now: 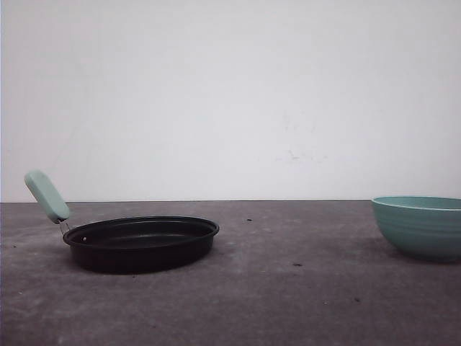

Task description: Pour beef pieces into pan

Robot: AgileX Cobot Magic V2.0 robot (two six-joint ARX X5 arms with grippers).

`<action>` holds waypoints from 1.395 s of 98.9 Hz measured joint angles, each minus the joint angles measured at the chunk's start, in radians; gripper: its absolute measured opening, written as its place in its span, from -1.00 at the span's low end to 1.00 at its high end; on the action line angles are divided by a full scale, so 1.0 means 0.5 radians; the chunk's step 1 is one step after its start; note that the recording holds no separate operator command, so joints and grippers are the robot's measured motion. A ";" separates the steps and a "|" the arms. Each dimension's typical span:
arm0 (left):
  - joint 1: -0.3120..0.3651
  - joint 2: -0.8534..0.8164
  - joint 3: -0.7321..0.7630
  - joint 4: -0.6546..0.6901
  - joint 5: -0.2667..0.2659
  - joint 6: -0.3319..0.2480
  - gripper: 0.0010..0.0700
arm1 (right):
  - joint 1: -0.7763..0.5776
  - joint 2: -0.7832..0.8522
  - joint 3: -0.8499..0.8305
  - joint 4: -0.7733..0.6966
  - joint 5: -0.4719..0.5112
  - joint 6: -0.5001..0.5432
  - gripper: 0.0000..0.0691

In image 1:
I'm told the black frying pan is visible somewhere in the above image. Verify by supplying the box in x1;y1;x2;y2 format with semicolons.
24;170;220;274

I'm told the teal green bowl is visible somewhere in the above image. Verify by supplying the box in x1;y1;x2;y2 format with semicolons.
372;196;460;262

